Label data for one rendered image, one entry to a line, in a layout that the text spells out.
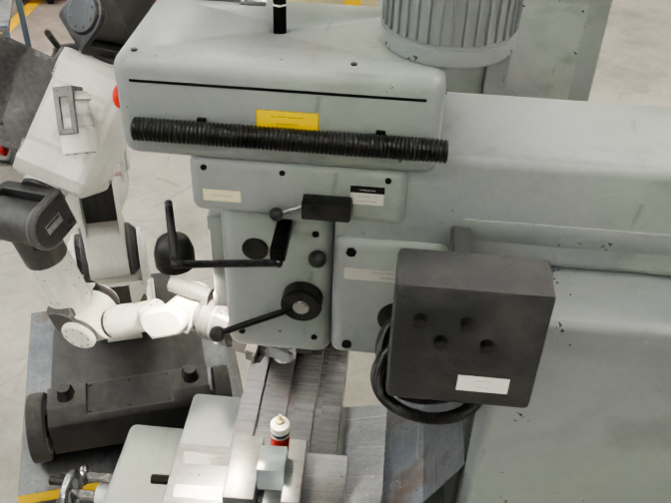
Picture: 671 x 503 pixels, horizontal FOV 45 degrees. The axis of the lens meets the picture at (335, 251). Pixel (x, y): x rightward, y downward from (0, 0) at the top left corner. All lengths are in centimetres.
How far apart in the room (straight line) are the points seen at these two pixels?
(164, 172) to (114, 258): 231
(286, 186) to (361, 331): 32
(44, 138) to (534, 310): 103
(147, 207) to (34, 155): 256
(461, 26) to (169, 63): 40
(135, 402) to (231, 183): 127
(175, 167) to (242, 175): 328
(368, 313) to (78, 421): 124
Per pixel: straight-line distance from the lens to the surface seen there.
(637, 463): 153
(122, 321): 180
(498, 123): 132
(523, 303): 104
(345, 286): 136
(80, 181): 168
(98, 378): 255
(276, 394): 191
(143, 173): 450
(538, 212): 128
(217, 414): 199
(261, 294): 142
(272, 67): 116
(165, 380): 248
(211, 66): 117
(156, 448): 210
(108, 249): 219
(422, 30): 115
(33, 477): 258
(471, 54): 116
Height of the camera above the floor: 238
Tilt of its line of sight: 38 degrees down
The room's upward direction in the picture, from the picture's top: 2 degrees clockwise
